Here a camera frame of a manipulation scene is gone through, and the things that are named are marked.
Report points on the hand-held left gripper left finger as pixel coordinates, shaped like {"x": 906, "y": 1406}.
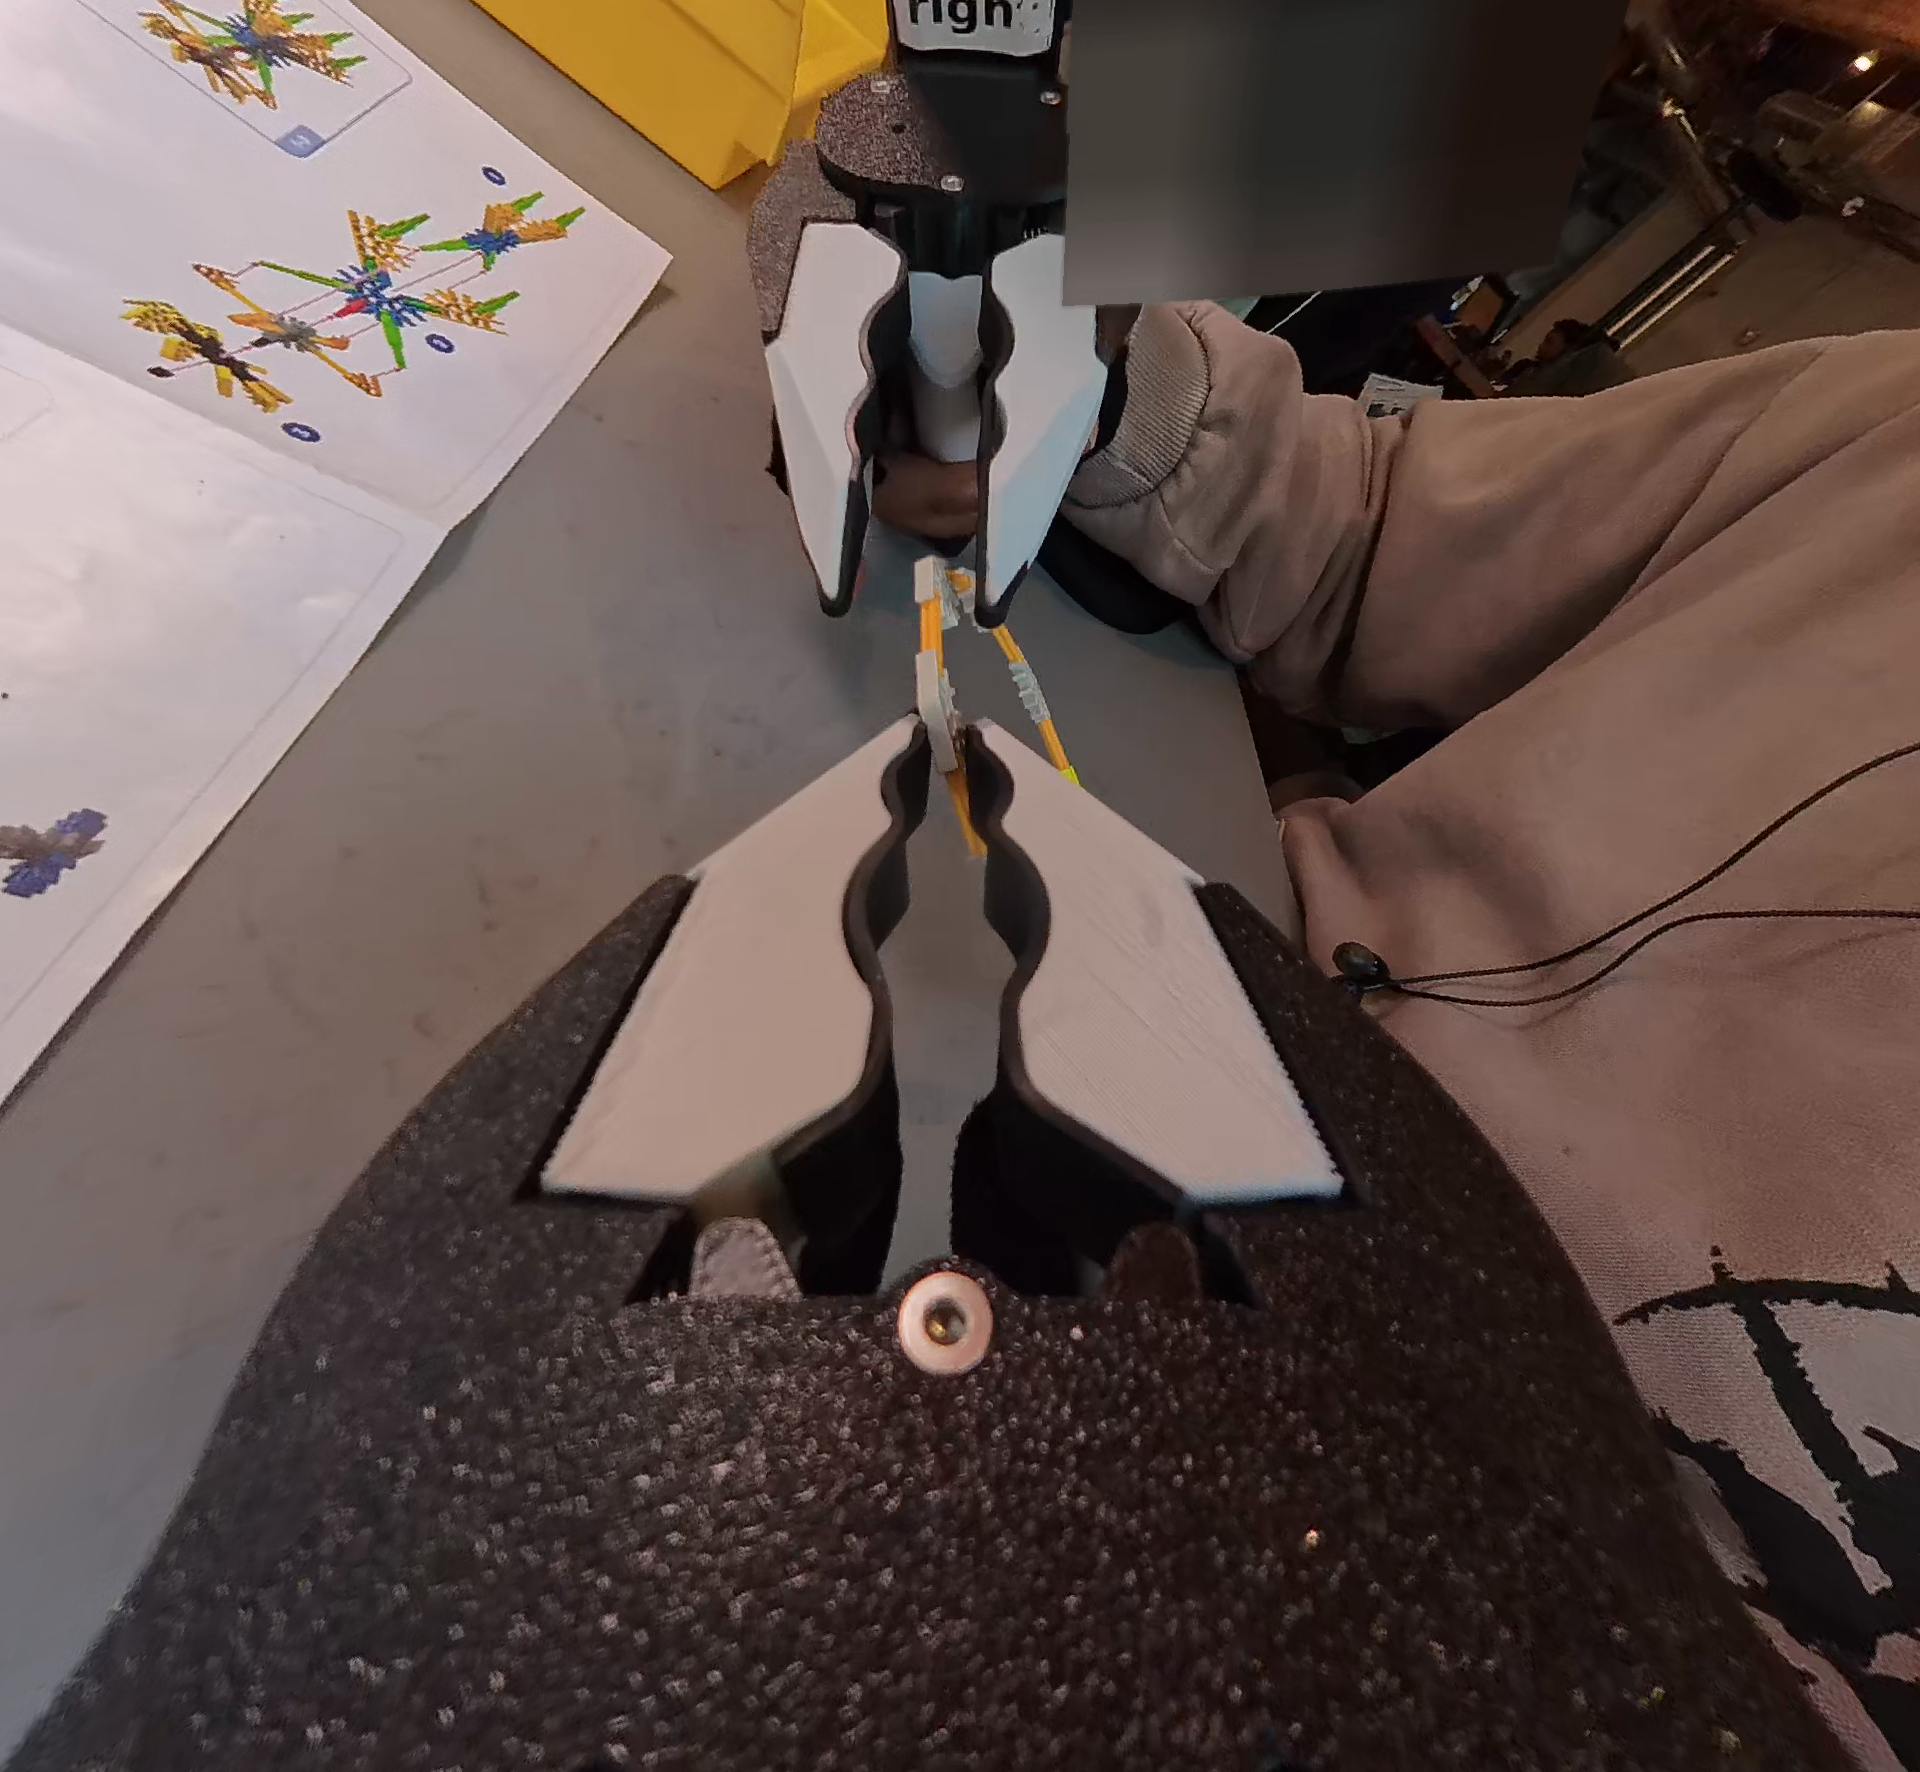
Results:
{"x": 721, "y": 1053}

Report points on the grey desk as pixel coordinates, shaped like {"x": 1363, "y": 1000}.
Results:
{"x": 570, "y": 722}

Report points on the person's right forearm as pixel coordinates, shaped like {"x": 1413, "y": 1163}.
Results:
{"x": 1351, "y": 513}

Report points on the printed instruction sheet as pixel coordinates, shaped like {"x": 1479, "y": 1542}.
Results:
{"x": 180, "y": 543}

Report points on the person in beige sweatshirt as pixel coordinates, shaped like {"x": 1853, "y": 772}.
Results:
{"x": 1620, "y": 1232}

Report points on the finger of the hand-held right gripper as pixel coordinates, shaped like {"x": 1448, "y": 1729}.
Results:
{"x": 821, "y": 378}
{"x": 1050, "y": 392}

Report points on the person's right hand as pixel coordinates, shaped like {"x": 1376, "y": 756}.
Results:
{"x": 930, "y": 498}

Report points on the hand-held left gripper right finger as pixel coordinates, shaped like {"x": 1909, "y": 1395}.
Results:
{"x": 1170, "y": 1053}

